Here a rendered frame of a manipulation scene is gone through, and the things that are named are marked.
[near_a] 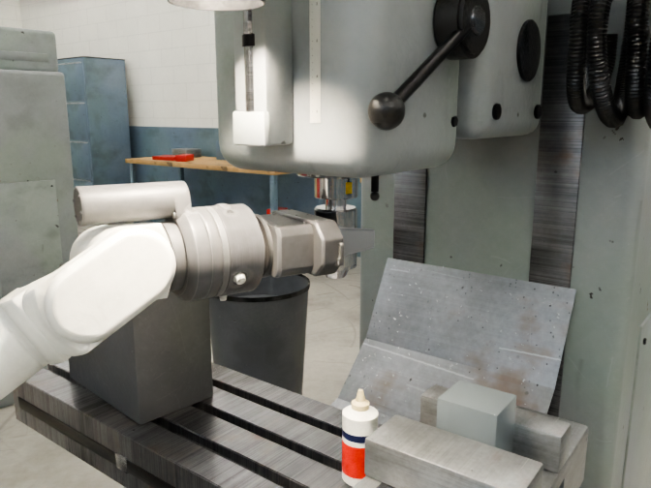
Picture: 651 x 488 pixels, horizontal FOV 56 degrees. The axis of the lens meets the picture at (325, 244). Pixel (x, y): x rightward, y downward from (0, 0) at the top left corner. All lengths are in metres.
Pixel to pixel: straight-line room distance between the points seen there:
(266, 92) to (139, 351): 0.43
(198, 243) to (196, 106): 6.76
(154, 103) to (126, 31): 0.99
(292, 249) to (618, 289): 0.51
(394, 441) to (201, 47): 6.77
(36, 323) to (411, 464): 0.34
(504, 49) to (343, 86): 0.24
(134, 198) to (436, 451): 0.35
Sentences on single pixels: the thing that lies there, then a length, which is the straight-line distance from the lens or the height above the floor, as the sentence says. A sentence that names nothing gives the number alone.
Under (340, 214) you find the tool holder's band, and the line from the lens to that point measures 0.64.
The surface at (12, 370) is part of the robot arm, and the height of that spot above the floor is 1.17.
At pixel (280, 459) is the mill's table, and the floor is 0.96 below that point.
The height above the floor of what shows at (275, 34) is 1.43.
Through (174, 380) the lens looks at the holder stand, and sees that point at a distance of 0.88.
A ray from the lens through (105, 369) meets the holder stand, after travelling 0.93.
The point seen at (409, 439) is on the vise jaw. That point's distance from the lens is 0.60.
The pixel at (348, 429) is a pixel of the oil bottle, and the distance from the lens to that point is 0.70.
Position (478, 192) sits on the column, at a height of 1.25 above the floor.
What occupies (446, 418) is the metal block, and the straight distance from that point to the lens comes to 0.62.
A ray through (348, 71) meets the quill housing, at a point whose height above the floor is 1.40.
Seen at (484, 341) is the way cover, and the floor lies 1.03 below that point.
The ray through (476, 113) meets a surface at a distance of 0.68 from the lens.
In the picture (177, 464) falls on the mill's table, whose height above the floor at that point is 0.96.
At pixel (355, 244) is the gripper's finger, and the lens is 0.64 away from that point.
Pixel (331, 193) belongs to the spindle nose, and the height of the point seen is 1.29.
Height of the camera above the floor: 1.37
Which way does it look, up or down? 12 degrees down
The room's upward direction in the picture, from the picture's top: straight up
